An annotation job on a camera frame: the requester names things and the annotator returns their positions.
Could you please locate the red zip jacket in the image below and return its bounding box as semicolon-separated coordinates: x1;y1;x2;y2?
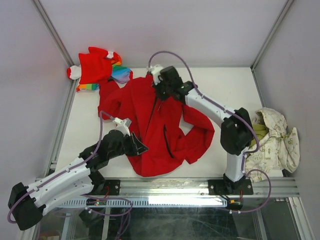
98;75;215;177

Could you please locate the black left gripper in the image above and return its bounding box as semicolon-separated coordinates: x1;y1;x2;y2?
108;132;148;159

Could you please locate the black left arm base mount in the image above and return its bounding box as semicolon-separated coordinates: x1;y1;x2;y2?
90;179;121;196

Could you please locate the grey left corner post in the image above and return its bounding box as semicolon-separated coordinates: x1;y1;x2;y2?
31;0;76;67

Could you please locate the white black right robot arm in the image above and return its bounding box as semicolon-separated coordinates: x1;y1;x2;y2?
147;65;255;194

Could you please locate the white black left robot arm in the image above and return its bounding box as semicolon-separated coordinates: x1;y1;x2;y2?
7;129;149;231

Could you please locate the grey aluminium corner post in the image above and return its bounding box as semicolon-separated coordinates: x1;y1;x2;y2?
250;0;295;72

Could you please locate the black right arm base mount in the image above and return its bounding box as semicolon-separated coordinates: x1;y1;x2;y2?
207;175;254;196

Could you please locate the aluminium front rail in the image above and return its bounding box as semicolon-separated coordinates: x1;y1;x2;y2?
31;176;301;210

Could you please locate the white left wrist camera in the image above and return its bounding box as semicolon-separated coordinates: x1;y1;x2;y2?
112;117;132;136

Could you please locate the white star-patterned green-lined garment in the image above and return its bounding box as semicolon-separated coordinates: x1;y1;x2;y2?
244;107;301;183

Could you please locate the red rainbow-sleeved garment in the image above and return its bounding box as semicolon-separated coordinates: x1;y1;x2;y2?
66;46;133;92

